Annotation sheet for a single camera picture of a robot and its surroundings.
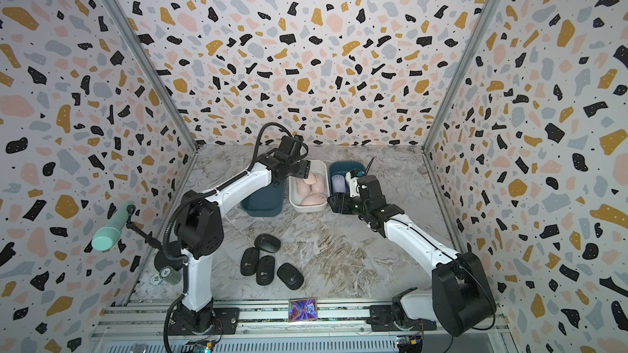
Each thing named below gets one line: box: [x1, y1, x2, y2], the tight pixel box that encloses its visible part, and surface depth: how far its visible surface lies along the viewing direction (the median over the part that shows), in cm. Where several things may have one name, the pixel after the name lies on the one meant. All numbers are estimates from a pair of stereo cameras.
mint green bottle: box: [91, 201, 135, 252], surface depth 54 cm
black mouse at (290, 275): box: [276, 262, 305, 291], surface depth 83 cm
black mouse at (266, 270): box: [255, 254, 276, 286], surface depth 83 cm
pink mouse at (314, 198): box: [300, 192, 328, 206], surface depth 103 cm
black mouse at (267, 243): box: [254, 232, 282, 254], surface depth 90 cm
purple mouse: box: [331, 174, 346, 193], surface depth 107 cm
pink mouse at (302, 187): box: [296, 178, 311, 197], surface depth 105 cm
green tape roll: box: [159, 265, 182, 286], surface depth 79 cm
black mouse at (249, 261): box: [240, 246, 260, 277], surface depth 85 cm
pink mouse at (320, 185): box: [310, 173, 326, 195], surface depth 106 cm
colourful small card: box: [287, 298, 319, 323], surface depth 76 cm
